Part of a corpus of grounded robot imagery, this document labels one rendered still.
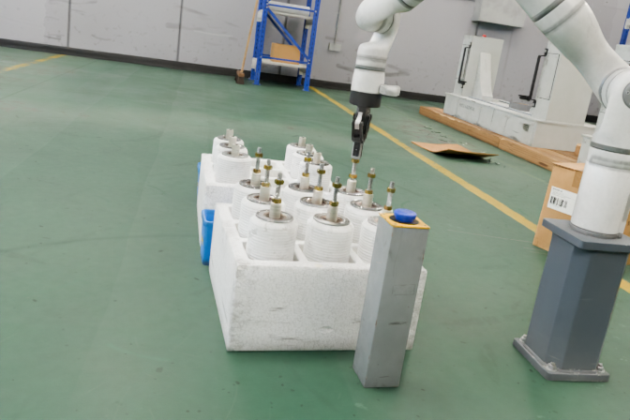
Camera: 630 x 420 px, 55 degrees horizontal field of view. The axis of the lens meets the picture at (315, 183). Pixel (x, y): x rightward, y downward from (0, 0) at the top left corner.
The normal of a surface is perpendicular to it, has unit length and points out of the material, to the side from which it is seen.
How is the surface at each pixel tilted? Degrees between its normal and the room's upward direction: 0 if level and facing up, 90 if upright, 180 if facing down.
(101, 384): 0
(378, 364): 90
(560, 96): 90
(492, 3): 90
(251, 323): 90
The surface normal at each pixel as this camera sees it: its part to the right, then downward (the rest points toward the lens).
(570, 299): -0.56, 0.12
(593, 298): 0.18, 0.26
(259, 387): 0.14, -0.96
